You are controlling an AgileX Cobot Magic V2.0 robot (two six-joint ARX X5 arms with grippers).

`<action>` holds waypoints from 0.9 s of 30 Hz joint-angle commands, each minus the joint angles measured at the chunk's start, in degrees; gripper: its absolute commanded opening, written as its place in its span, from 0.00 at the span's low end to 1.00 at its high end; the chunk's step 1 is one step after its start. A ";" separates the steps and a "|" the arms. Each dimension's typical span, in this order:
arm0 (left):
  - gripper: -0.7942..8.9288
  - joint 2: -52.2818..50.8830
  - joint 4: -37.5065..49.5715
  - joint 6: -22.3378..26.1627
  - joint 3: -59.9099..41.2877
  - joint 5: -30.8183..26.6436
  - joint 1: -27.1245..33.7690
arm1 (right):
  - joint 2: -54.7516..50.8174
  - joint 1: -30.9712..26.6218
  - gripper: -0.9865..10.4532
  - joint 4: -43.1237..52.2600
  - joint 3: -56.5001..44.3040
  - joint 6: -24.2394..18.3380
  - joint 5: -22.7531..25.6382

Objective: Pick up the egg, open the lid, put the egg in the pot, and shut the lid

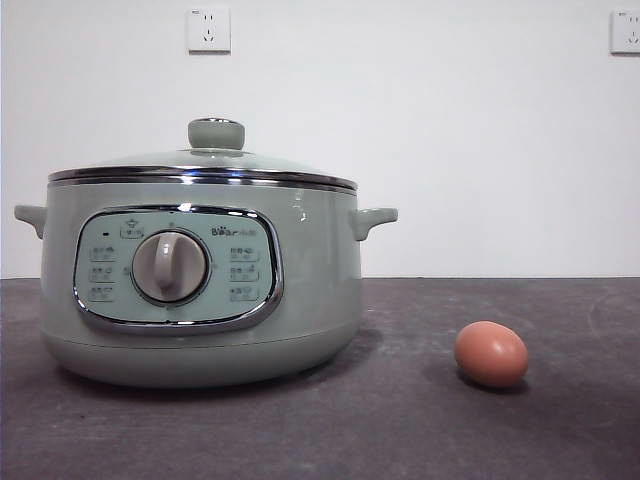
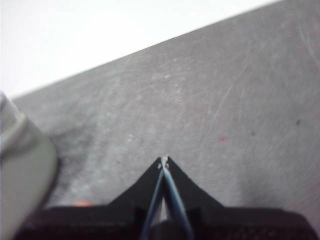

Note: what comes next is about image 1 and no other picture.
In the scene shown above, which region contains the glass lid with green knob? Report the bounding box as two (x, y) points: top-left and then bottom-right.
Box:
(47, 117), (360, 192)

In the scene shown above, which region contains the brown egg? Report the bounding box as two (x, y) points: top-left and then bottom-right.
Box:
(453, 320), (530, 389)

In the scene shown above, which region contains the pale green electric pot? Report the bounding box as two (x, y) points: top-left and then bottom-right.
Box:
(13, 175), (400, 390)

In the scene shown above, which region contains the white wall socket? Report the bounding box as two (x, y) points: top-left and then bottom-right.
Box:
(608, 9), (640, 56)
(187, 6), (233, 56)

